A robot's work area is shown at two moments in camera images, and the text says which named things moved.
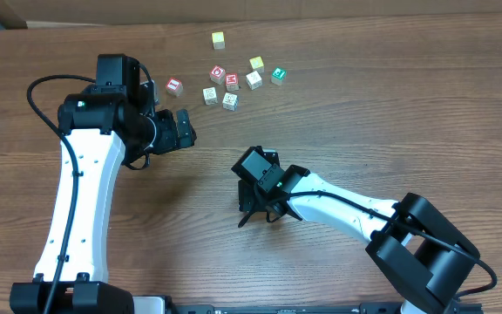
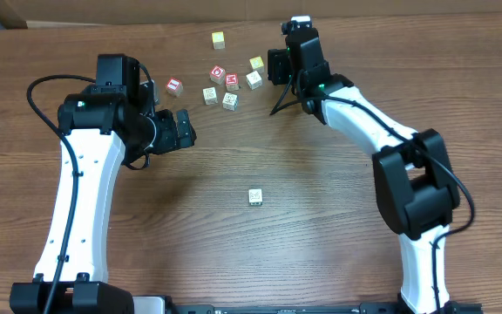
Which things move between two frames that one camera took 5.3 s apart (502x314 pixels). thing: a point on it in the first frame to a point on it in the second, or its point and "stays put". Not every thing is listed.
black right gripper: (247, 201) to (278, 66)
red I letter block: (174, 87) stays put
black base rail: (308, 309) stays put
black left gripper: (174, 132) stays put
